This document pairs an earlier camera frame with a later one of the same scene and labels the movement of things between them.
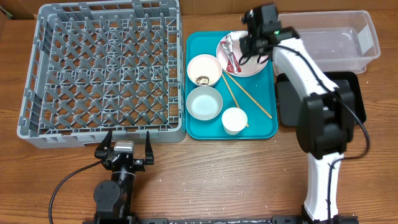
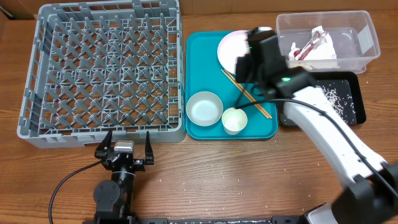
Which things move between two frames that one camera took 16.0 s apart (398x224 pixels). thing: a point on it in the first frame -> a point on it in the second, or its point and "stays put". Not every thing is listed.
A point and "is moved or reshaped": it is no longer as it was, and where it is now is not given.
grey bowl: [204, 103] is moved or reshaped
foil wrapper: [233, 66] -> [317, 39]
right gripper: [249, 42] -> [243, 70]
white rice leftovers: [203, 80] is moved or reshaped
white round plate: [228, 54] stays put
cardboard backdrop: [25, 8] stays put
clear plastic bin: [336, 42] stays put
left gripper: [139, 163] stays put
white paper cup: [234, 120] stays put
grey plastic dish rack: [96, 67] stays put
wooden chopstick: [232, 94] -> [257, 104]
